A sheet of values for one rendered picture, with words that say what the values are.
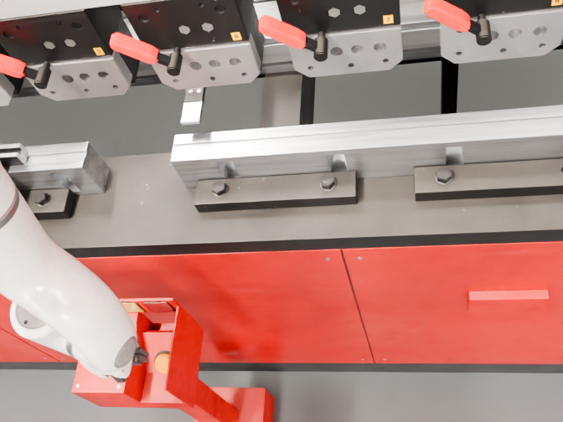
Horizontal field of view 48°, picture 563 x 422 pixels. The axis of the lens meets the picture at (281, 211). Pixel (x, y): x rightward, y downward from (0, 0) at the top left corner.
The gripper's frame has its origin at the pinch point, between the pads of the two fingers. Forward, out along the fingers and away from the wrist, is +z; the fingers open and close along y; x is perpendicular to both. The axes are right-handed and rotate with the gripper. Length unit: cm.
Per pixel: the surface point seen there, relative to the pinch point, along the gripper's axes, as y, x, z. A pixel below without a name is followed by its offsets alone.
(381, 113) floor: -107, 38, 94
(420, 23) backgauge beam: -59, 51, -8
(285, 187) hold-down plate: -29.6, 26.1, -3.5
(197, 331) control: -8.1, 5.0, 15.4
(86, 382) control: 3.6, -12.2, 6.2
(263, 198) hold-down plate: -27.6, 22.2, -3.6
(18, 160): -34.7, -24.2, -11.2
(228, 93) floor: -123, -22, 95
